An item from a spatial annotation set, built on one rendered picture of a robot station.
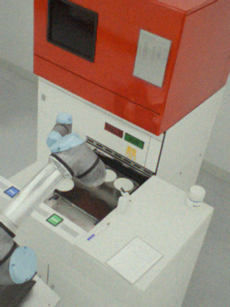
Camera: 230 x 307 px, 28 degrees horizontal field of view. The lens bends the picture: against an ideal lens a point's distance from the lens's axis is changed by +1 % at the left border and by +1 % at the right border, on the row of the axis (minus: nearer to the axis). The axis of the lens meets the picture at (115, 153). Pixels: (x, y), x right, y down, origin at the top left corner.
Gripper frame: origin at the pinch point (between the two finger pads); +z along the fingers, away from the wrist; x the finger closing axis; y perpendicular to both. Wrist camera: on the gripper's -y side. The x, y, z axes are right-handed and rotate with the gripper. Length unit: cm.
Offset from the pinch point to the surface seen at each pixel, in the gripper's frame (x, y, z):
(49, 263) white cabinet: 41.8, 7.7, 17.5
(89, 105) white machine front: -25.5, -12.7, -25.3
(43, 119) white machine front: -47.7, 10.0, -1.2
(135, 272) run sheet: 66, -25, -5
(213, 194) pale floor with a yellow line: -83, -132, 91
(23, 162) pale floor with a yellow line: -122, 22, 91
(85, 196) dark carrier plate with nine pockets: 14.9, -9.3, 1.6
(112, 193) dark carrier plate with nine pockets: 13.0, -23.2, 1.6
